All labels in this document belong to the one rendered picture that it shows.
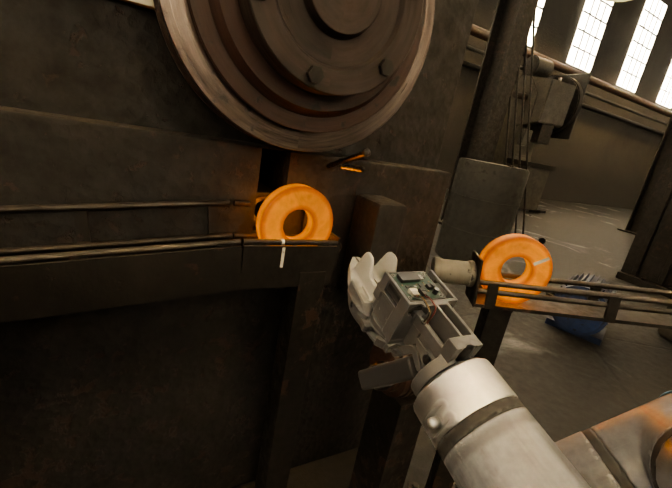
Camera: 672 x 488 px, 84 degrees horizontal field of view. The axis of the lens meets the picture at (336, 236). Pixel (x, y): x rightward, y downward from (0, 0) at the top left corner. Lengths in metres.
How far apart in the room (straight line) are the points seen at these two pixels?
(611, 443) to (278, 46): 0.58
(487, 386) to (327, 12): 0.49
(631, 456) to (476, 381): 0.16
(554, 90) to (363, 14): 8.01
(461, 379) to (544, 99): 8.18
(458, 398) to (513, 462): 0.06
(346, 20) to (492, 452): 0.54
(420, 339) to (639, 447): 0.21
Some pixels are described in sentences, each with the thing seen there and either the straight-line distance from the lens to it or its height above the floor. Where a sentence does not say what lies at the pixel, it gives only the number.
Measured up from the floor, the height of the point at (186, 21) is 1.03.
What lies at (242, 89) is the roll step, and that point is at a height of 0.96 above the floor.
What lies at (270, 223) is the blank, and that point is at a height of 0.74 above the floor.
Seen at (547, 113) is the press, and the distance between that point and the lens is 8.53.
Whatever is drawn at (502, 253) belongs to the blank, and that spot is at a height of 0.74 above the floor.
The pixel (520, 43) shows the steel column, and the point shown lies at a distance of 5.09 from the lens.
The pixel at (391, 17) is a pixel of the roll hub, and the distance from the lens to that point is 0.67.
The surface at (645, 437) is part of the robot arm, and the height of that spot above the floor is 0.71.
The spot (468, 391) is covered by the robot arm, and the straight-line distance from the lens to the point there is 0.37.
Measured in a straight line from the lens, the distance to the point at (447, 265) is 0.86.
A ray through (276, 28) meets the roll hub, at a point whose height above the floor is 1.04.
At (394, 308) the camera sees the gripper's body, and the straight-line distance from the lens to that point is 0.41.
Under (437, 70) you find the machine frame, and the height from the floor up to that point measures 1.11.
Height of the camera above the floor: 0.93
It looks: 16 degrees down
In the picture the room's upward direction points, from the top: 11 degrees clockwise
